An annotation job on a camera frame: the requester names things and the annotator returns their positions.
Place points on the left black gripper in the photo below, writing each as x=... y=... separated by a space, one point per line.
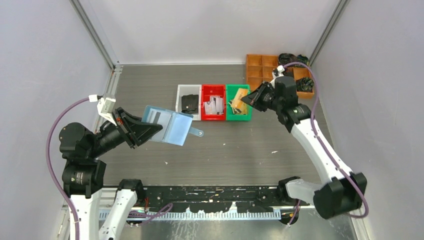
x=132 y=128

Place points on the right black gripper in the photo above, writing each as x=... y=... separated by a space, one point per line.
x=254 y=99

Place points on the gold card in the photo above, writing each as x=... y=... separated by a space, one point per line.
x=241 y=92

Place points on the black card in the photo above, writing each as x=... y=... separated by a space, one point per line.
x=155 y=118

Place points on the blue card holder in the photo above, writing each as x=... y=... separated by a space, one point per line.
x=176 y=125

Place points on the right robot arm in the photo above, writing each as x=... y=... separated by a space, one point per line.
x=341 y=190

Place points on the gold credit cards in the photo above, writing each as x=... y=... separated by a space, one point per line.
x=238 y=107

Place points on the white credit cards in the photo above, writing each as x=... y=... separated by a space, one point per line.
x=214 y=106

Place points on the black credit cards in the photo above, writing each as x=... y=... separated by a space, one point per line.
x=190 y=104

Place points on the green plastic bin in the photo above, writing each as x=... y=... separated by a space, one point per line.
x=230 y=91

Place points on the orange wooden compartment tray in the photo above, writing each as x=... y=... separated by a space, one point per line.
x=259 y=69

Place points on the dark rolled sock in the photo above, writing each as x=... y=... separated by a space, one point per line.
x=289 y=72
x=287 y=58
x=303 y=59
x=305 y=84

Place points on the red plastic bin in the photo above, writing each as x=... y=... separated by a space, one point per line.
x=212 y=90

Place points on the white plastic bin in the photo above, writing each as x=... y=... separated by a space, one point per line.
x=186 y=89

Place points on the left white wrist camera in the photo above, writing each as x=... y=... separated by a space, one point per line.
x=105 y=106

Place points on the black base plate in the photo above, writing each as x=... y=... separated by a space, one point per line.
x=210 y=199

